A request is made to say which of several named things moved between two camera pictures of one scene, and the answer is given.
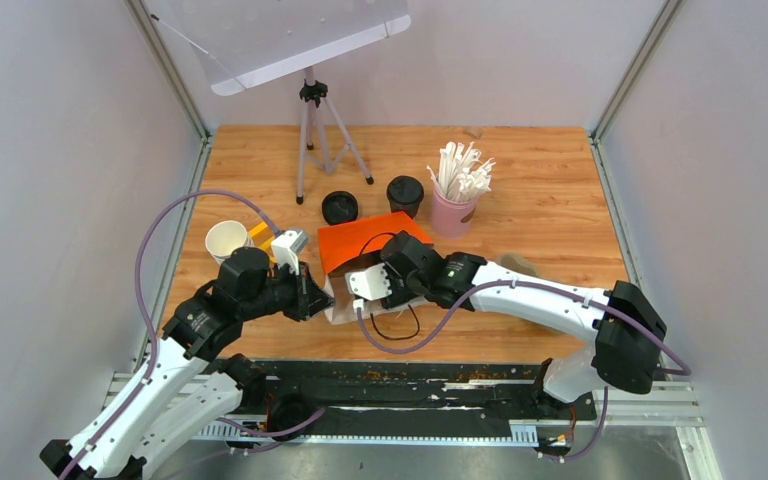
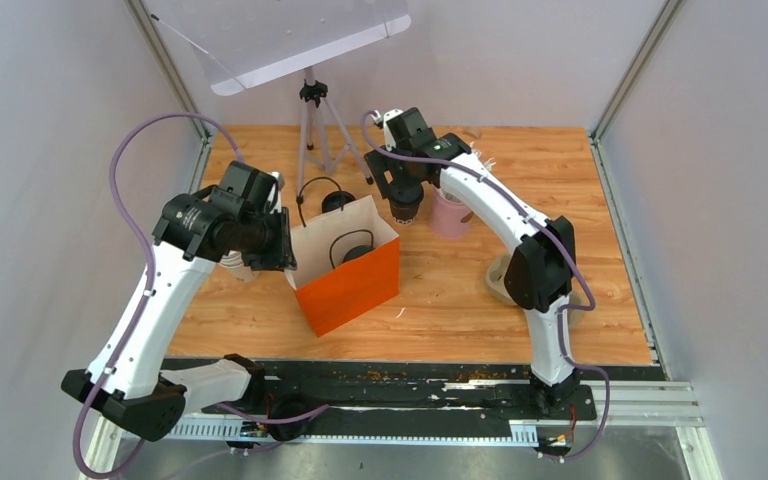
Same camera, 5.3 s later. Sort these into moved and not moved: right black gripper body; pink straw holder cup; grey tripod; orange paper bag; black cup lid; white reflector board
Moved: orange paper bag; right black gripper body
Not moved: black cup lid; pink straw holder cup; white reflector board; grey tripod
